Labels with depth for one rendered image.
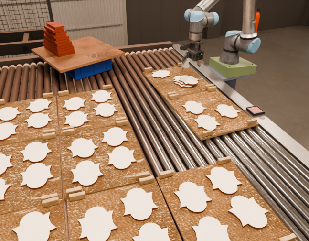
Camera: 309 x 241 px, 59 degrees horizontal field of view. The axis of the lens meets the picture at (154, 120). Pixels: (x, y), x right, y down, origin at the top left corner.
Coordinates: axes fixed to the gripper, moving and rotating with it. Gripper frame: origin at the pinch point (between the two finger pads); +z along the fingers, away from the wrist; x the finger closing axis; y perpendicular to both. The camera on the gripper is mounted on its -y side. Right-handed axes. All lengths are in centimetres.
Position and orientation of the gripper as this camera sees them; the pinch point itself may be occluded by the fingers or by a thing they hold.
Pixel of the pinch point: (190, 69)
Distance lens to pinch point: 179.3
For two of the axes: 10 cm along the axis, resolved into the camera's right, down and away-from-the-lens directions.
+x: 8.2, -3.2, 4.7
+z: 0.0, 8.2, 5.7
